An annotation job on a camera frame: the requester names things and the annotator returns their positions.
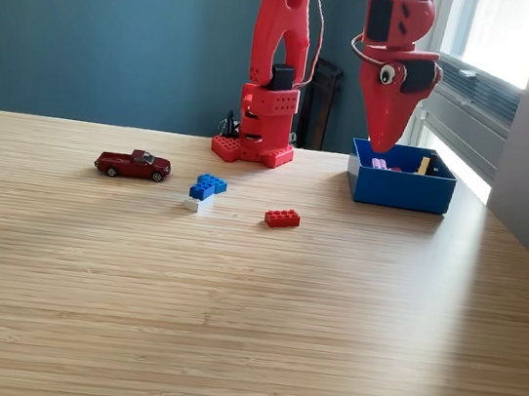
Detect grey louvred window vent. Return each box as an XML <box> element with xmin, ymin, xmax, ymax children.
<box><xmin>426</xmin><ymin>52</ymin><xmax>528</xmax><ymax>130</ymax></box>

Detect dark red toy car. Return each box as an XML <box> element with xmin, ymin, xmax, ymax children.
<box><xmin>92</xmin><ymin>143</ymin><xmax>174</xmax><ymax>186</ymax></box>

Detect white framed window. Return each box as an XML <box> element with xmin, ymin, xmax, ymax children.
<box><xmin>432</xmin><ymin>0</ymin><xmax>529</xmax><ymax>93</ymax></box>

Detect dark wooden chair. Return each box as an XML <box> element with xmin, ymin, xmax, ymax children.
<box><xmin>295</xmin><ymin>55</ymin><xmax>348</xmax><ymax>154</ymax></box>

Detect blue plastic bin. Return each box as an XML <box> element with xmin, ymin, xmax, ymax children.
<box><xmin>342</xmin><ymin>137</ymin><xmax>462</xmax><ymax>218</ymax></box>

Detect blue and white brick stack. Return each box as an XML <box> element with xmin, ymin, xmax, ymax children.
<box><xmin>182</xmin><ymin>171</ymin><xmax>230</xmax><ymax>217</ymax></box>

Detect yellow toy digger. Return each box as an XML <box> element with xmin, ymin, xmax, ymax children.
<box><xmin>414</xmin><ymin>149</ymin><xmax>442</xmax><ymax>179</ymax></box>

